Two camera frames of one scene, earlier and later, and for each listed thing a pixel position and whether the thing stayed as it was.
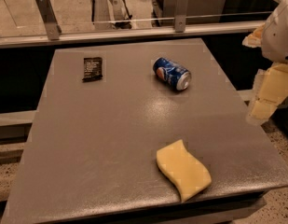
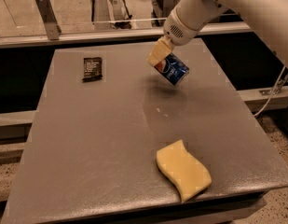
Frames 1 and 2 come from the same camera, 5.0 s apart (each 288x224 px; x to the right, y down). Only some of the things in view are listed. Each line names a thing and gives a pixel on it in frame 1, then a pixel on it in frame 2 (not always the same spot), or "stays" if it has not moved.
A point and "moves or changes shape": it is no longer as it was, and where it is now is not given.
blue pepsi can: x=172 y=74 moves or changes shape
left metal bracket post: x=47 y=11 stays
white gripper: x=279 y=36 → x=180 y=32
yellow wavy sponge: x=188 y=174 stays
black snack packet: x=92 y=69 stays
